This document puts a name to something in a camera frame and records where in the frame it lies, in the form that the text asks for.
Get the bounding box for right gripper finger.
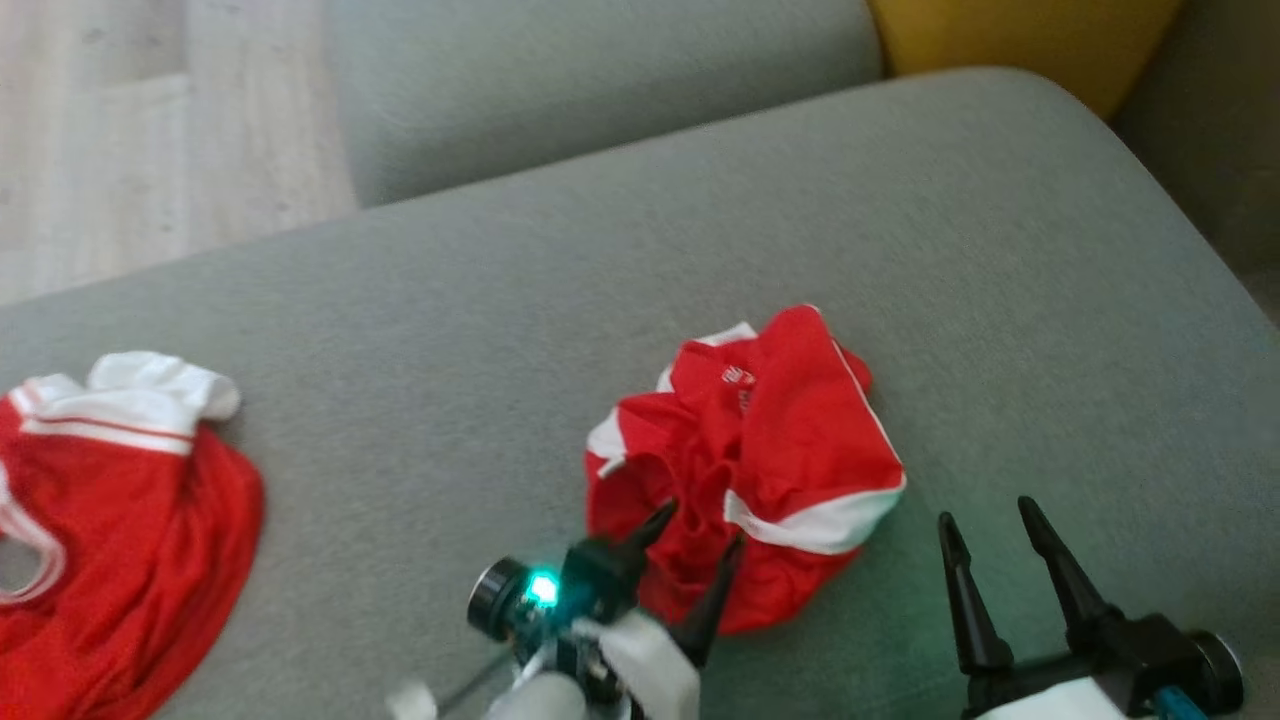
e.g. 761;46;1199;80
938;512;1014;677
1017;495;1122;632

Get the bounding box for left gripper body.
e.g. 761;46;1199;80
467;543;703;720

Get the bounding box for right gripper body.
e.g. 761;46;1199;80
960;612;1247;720

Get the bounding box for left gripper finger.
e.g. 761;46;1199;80
598;498;681;593
675;533;743;669

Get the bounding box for red shorts with white trim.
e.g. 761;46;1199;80
585;304;908;636

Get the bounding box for red and white jersey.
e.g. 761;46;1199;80
0;351;266;720

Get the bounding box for light green sofa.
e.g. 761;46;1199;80
0;67;1280;720

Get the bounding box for grey sofa backrest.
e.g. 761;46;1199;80
1112;0;1280;321

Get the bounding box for grey sofa side cushion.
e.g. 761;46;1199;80
325;0;886;208

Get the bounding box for yellow pillow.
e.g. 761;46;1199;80
868;0;1186;121

